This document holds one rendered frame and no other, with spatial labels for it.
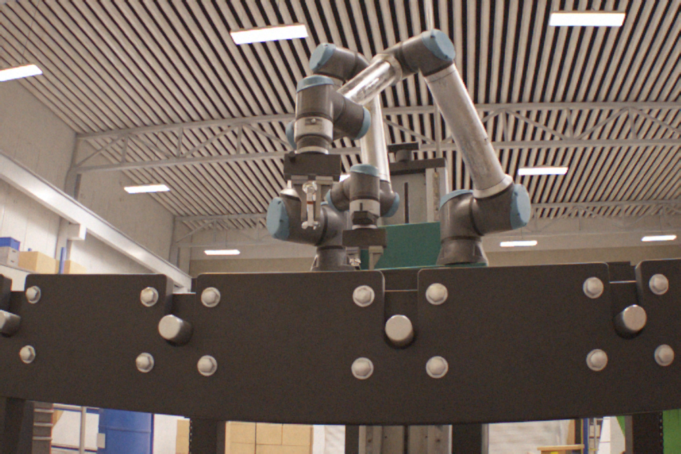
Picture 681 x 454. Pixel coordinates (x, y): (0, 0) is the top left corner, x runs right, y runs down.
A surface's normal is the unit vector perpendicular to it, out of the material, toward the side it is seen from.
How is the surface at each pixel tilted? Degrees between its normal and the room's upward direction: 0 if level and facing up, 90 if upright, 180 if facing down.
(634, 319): 90
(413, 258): 90
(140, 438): 90
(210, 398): 90
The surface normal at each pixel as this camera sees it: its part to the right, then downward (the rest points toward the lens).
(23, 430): 0.98, -0.04
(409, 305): -0.18, -0.30
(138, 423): 0.77, -0.18
